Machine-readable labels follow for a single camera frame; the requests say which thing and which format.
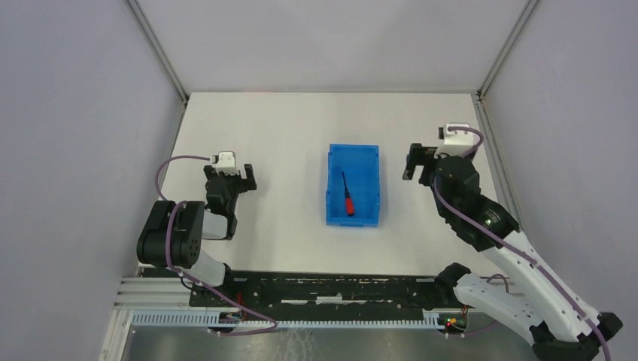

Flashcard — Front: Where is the red black screwdriver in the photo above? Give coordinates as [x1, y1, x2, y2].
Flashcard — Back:
[342, 171, 355, 217]

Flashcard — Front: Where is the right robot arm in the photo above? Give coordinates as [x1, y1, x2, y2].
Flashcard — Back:
[403, 143, 623, 360]

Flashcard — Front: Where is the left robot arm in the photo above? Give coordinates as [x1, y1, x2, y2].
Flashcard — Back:
[136, 163, 257, 287]

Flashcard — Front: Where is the blue plastic bin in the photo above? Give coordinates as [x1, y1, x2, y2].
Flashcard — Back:
[325, 144, 381, 228]

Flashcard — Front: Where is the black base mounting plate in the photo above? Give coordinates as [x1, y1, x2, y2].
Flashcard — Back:
[219, 270, 463, 321]

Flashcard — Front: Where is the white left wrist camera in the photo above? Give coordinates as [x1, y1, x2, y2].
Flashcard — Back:
[211, 151, 239, 176]

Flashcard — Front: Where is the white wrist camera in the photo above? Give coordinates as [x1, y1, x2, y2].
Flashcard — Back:
[211, 151, 239, 176]
[435, 123, 481, 157]

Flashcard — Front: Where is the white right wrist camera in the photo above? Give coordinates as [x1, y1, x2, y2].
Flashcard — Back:
[435, 123, 481, 157]

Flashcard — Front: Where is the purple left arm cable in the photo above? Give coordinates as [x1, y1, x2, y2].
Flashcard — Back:
[154, 155, 278, 337]

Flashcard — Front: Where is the right side aluminium rail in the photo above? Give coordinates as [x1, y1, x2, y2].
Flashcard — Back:
[471, 93, 523, 226]

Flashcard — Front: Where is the white slotted cable duct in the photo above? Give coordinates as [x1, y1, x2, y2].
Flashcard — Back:
[131, 310, 444, 331]

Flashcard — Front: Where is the left corner aluminium post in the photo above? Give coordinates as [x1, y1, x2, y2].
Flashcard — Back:
[123, 0, 190, 107]

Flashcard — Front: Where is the corner aluminium post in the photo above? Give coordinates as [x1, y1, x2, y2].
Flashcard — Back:
[477, 0, 541, 99]
[123, 0, 190, 107]

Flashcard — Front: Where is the right corner aluminium post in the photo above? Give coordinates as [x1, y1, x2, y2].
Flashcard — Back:
[477, 0, 541, 99]

